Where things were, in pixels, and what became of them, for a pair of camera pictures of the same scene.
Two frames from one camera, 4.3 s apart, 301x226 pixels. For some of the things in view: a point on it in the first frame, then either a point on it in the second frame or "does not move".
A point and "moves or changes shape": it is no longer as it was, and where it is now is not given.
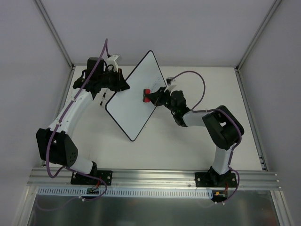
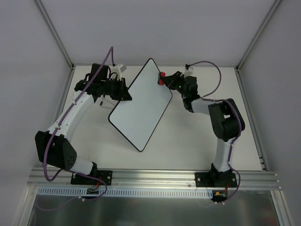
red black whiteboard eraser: x=146 y=92 → x=160 y=81
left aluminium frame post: x=55 y=34 does not move
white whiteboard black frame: x=127 y=107 moves or changes shape
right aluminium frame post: x=257 y=37 does not move
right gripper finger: x=159 y=93 → x=175 y=78
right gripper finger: x=157 y=99 → x=174 y=85
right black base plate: x=215 y=180 does not move
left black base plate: x=77 y=179 does not move
